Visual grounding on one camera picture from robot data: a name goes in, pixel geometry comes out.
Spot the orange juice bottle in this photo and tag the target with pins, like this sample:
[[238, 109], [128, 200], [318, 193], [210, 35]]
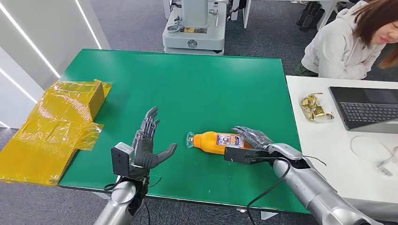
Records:
[[208, 142]]

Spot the white charger plug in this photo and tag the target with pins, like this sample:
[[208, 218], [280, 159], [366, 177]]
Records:
[[385, 170]]

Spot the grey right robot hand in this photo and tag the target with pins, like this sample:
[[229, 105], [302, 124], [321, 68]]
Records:
[[256, 138]]

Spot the green top table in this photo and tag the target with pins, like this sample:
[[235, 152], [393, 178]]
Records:
[[186, 93]]

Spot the person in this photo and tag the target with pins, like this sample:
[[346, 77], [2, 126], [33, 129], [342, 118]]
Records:
[[335, 49]]

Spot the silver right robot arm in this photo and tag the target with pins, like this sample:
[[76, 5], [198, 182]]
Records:
[[314, 189]]

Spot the white desk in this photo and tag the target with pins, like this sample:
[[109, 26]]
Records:
[[335, 161]]

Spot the white robot base machine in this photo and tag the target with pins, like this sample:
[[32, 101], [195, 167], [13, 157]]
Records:
[[194, 38]]

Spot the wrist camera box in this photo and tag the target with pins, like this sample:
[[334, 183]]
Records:
[[239, 155], [119, 158]]

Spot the dark grey laptop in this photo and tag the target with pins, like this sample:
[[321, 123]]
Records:
[[367, 108]]

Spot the yellow taped cardboard box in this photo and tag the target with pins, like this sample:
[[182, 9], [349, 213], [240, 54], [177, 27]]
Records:
[[46, 133]]

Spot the black shoes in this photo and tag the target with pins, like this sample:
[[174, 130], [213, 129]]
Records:
[[309, 17]]

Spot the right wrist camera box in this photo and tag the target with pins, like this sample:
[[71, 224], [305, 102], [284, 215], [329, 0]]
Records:
[[239, 155]]

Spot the white furniture panel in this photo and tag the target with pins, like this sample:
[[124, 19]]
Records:
[[246, 14]]

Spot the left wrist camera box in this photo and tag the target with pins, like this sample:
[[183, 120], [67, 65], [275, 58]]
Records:
[[119, 158]]

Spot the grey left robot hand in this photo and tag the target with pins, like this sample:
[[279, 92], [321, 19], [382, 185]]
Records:
[[143, 155]]

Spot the white table foot bracket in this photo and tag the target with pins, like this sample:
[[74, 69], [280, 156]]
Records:
[[267, 215]]

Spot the crumpled gold foil wrapper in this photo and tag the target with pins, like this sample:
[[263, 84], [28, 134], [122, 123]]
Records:
[[312, 108]]

